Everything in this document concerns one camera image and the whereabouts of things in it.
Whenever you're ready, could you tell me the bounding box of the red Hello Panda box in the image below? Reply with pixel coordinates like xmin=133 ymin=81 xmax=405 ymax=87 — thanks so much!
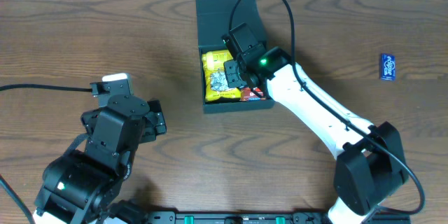
xmin=240 ymin=87 xmax=265 ymax=102

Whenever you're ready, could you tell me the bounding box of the yellow candy bag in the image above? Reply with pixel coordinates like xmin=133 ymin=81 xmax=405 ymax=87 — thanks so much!
xmin=204 ymin=69 xmax=241 ymax=102

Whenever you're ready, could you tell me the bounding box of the yellow plastic canister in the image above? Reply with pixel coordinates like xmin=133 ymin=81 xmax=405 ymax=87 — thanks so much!
xmin=202 ymin=50 xmax=233 ymax=71

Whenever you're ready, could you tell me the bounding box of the black gift box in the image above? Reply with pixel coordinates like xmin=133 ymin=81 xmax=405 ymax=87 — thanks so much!
xmin=195 ymin=0 xmax=274 ymax=114

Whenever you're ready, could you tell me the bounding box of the blue Eclipse mint tin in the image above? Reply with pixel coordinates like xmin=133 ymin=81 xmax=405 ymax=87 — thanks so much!
xmin=379 ymin=53 xmax=396 ymax=81

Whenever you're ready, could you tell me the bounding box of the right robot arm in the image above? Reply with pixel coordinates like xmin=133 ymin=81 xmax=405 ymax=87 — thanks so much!
xmin=222 ymin=23 xmax=409 ymax=223

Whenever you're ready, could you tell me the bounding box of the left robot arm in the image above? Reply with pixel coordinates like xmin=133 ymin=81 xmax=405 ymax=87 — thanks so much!
xmin=33 ymin=73 xmax=167 ymax=223

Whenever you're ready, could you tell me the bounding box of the right black cable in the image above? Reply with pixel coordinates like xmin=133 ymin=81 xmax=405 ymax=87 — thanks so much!
xmin=227 ymin=0 xmax=426 ymax=218

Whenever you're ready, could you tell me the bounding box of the black cable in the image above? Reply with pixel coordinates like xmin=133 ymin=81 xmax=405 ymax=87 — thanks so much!
xmin=227 ymin=0 xmax=426 ymax=218
xmin=0 ymin=83 xmax=94 ymax=93

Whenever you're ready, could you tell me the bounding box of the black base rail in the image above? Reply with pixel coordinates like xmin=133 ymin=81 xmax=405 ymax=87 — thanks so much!
xmin=104 ymin=211 xmax=410 ymax=224

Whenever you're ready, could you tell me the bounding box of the left black cable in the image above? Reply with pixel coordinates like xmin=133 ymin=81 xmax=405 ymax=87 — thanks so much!
xmin=0 ymin=83 xmax=94 ymax=93

